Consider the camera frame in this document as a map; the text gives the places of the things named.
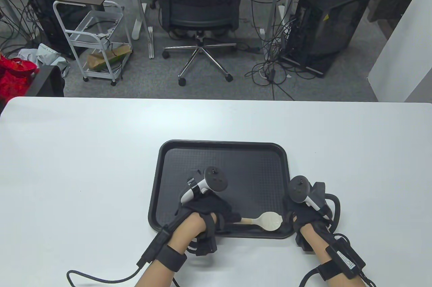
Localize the person's right forearm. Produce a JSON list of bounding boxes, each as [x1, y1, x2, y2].
[[299, 223, 368, 287]]

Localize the white pot brush wooden handle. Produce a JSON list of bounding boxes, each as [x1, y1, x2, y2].
[[238, 212, 282, 232]]

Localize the tangle of black floor cables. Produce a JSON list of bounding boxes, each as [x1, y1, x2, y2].
[[244, 0, 324, 101]]

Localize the person's left hand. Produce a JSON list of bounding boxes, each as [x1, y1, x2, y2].
[[175, 194, 242, 234]]

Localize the white metal utility cart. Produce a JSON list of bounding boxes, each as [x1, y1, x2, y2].
[[53, 0, 133, 86]]

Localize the white and grey controller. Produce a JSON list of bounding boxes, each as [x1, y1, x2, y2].
[[288, 175, 334, 220], [180, 166, 228, 205]]

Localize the black mesh office chair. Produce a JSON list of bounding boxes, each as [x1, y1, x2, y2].
[[143, 0, 247, 86]]

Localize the person's left forearm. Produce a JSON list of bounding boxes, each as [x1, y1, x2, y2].
[[135, 213, 206, 287]]

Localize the red bag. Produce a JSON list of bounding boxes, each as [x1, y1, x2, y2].
[[0, 53, 40, 100]]

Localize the black wrist strap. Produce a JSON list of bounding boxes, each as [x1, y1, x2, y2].
[[156, 245, 188, 271], [317, 258, 341, 281]]

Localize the black left wrist strap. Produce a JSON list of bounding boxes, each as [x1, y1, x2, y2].
[[156, 245, 188, 271]]

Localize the black plastic tray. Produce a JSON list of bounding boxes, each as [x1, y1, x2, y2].
[[148, 139, 296, 239]]

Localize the black chair back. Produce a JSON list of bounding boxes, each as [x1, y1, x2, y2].
[[25, 65, 65, 98]]

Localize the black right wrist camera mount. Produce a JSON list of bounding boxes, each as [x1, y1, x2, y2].
[[295, 230, 315, 253]]

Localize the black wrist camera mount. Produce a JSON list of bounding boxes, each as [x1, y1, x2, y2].
[[189, 230, 218, 256], [295, 230, 315, 253]]

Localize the grey plastic bags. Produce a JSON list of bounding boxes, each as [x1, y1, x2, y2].
[[17, 43, 71, 76]]

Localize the black left wrist sensor box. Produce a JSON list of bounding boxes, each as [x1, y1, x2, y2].
[[137, 226, 169, 267]]

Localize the person's right hand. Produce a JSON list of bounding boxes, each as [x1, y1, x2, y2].
[[283, 194, 334, 233]]

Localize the brown cardboard packaging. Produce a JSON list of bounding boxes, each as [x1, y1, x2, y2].
[[86, 45, 133, 72]]

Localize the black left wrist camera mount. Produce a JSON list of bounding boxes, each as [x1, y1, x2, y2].
[[189, 230, 218, 256]]

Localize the white and grey right controller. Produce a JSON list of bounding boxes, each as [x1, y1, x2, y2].
[[288, 175, 334, 220]]

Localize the black braided left cable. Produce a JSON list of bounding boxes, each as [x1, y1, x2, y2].
[[66, 265, 142, 287]]

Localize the white and grey left controller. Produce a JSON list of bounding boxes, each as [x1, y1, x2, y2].
[[180, 166, 228, 205]]

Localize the black labelled right wrist box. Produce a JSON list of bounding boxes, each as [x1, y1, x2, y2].
[[326, 233, 367, 279]]

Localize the black right wrist strap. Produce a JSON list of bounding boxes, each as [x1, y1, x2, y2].
[[317, 258, 341, 281]]

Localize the black computer tower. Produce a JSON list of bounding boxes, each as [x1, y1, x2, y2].
[[279, 0, 374, 78], [19, 0, 92, 59]]

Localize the white desk foot bar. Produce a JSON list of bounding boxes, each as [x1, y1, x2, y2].
[[147, 25, 155, 59]]

